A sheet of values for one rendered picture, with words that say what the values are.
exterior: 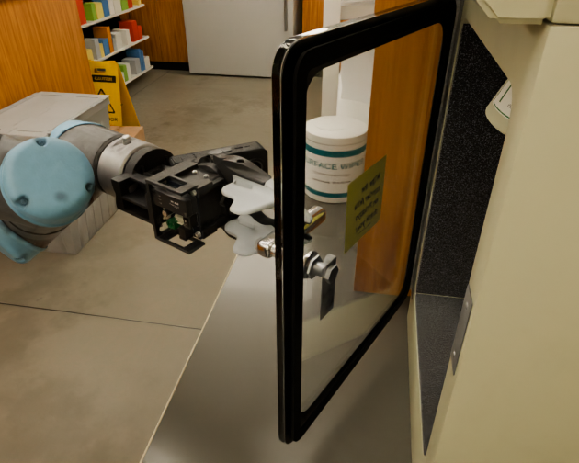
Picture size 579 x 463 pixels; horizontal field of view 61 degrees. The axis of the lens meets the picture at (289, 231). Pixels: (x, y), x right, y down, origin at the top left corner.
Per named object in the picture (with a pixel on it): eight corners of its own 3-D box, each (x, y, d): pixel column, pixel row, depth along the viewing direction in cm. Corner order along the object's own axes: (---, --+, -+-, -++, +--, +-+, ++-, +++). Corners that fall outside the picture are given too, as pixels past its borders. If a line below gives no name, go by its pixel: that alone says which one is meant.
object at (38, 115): (122, 152, 279) (111, 94, 261) (63, 203, 229) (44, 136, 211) (55, 146, 285) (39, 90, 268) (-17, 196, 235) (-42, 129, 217)
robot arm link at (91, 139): (61, 190, 66) (106, 150, 69) (112, 215, 60) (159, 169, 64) (24, 144, 60) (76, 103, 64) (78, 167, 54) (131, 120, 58)
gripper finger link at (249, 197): (277, 243, 44) (203, 219, 49) (314, 216, 48) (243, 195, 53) (275, 212, 42) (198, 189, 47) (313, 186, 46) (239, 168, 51)
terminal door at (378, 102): (407, 295, 72) (459, -10, 50) (284, 452, 51) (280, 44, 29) (403, 293, 72) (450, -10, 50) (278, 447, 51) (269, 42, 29)
